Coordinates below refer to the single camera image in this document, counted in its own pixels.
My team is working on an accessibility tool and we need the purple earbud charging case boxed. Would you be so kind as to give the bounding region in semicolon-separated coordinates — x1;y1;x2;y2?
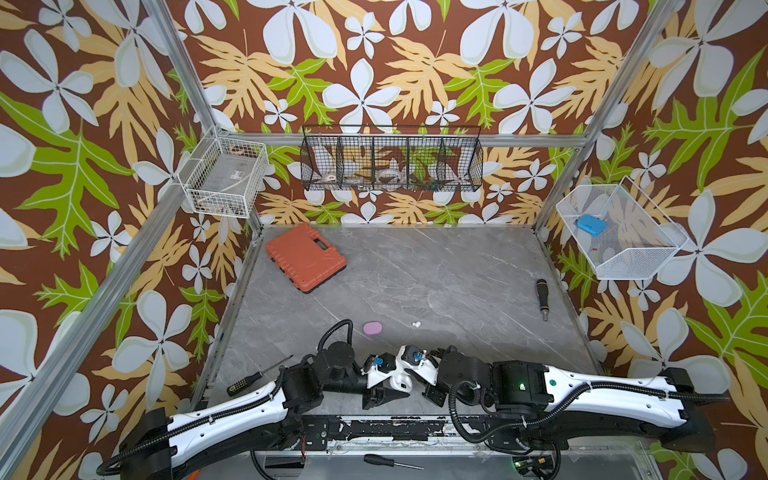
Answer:
363;321;384;336

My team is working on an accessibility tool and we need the white earbud charging case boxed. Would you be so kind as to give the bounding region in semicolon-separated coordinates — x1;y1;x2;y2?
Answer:
389;373;413;394

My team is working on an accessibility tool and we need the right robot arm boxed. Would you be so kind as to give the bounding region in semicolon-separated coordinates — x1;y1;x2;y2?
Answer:
400;347;729;453

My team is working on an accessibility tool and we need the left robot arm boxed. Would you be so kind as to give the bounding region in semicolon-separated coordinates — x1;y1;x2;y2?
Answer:
96;319;412;479

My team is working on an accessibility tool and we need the red plastic tool case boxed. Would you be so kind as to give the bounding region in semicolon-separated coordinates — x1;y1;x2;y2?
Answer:
266;224;347;294

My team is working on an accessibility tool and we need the yellow black screwdriver left edge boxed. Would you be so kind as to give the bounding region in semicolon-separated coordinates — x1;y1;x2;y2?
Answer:
226;355;292;397

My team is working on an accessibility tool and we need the blue small box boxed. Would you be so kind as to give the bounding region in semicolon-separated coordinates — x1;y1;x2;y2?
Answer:
576;215;608;237

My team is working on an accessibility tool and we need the white mesh basket right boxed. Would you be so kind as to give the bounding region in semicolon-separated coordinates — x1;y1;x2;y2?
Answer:
556;176;689;281

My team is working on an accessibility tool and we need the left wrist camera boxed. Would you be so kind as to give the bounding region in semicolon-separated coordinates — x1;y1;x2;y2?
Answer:
362;353;399;389

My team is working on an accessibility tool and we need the black screwdriver on front rail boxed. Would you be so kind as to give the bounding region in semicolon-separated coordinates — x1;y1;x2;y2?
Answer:
363;454;424;471

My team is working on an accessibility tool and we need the black handled screwdriver on table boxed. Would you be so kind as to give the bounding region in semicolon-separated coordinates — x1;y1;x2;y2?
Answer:
535;278;550;322

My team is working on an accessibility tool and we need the black wire basket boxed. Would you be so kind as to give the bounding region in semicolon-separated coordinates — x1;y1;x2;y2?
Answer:
300;124;484;192

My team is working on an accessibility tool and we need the white wire basket left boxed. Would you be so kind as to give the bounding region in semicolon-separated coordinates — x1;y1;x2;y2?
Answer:
178;136;270;219

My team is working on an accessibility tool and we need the aluminium frame post right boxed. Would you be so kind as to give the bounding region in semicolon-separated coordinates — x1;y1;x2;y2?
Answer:
533;0;683;234

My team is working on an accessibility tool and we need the aluminium frame post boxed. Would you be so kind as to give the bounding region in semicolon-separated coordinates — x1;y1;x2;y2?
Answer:
142;1;263;238
533;0;683;234

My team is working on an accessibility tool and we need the aluminium frame post left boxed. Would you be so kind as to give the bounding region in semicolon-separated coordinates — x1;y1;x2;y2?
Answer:
142;1;263;238

